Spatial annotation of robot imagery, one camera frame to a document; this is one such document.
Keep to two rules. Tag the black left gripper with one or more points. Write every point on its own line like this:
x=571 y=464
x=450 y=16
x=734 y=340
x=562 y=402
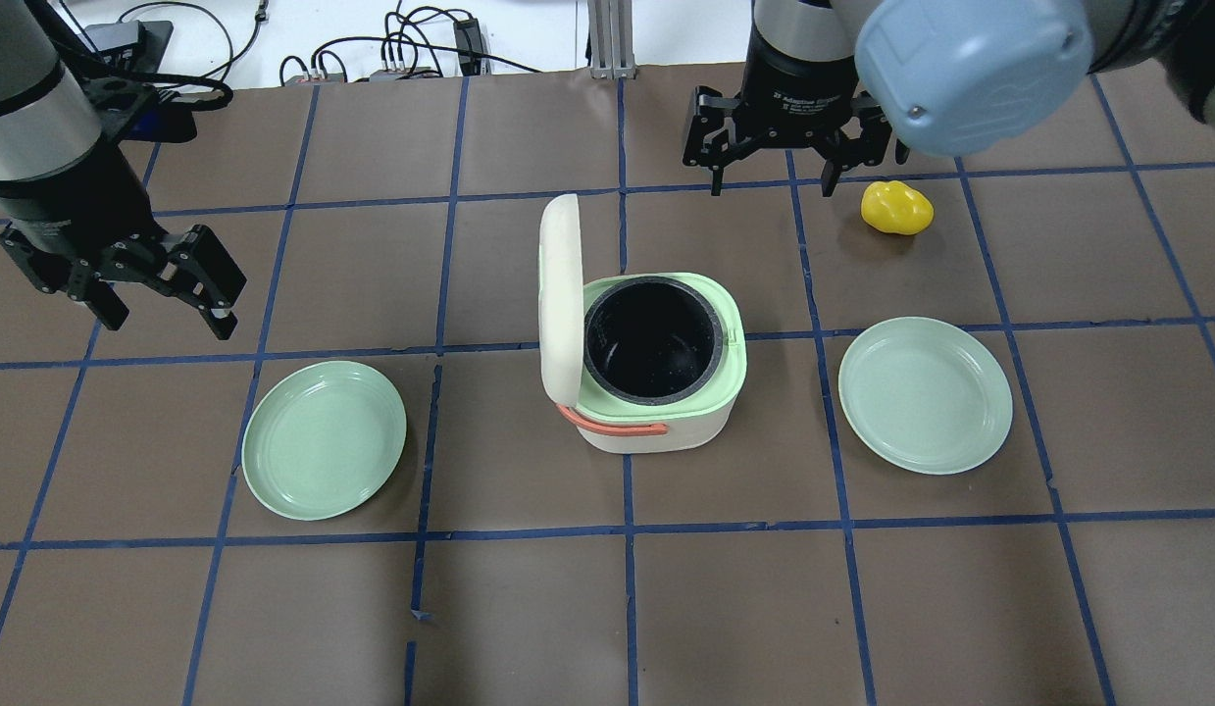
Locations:
x=50 y=209

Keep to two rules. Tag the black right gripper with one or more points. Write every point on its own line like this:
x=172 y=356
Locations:
x=798 y=74

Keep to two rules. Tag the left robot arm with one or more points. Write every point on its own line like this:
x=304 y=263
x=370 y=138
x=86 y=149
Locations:
x=64 y=112

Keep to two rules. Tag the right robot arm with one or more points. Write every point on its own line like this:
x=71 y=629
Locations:
x=956 y=77

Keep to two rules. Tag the white and green rice cooker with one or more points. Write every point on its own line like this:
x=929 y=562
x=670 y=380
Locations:
x=636 y=364

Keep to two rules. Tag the yellow toy bell pepper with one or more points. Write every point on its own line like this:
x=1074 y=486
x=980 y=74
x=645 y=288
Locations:
x=894 y=208

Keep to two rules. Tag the light green plate left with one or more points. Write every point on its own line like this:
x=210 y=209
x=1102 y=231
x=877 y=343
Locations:
x=324 y=440

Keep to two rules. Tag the light green plate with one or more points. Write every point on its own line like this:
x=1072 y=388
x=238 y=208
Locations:
x=324 y=440
x=925 y=396

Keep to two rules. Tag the light green plate right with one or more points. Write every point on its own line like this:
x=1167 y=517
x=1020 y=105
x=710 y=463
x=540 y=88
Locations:
x=925 y=396

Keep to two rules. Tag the aluminium frame post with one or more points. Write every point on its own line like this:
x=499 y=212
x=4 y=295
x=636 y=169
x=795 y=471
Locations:
x=610 y=39

